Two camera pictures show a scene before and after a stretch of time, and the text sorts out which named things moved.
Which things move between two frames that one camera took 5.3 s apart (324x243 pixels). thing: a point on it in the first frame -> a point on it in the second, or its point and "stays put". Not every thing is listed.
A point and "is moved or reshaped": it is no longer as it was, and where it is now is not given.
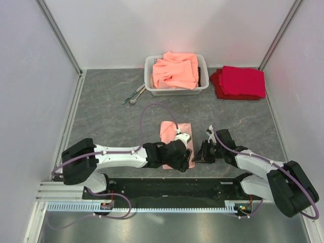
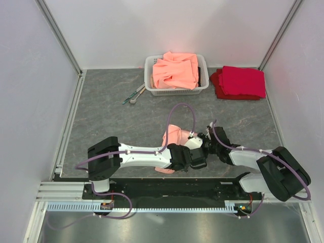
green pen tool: (133, 93) stays put
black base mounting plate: (173, 191) stays put
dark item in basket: (199, 74) stays put
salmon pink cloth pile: (176, 71) stays put
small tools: (183, 136) -> (194, 143)
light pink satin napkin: (167, 133) is moved or reshaped
